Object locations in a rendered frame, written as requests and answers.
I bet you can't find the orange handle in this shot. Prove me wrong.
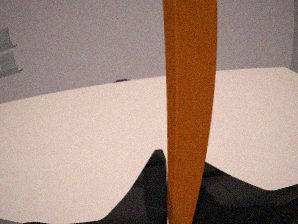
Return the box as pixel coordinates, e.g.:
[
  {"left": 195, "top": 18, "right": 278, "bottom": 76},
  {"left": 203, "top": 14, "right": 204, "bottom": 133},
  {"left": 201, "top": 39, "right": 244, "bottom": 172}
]
[{"left": 162, "top": 0, "right": 218, "bottom": 224}]

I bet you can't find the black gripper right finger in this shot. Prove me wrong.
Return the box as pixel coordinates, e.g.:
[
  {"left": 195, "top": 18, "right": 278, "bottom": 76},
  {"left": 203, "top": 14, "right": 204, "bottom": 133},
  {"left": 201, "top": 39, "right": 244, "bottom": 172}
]
[{"left": 192, "top": 161, "right": 298, "bottom": 224}]

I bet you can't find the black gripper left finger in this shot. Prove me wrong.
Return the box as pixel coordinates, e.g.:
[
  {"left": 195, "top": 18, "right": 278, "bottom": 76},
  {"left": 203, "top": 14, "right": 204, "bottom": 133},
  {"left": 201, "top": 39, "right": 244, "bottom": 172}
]
[{"left": 77, "top": 149, "right": 168, "bottom": 224}]

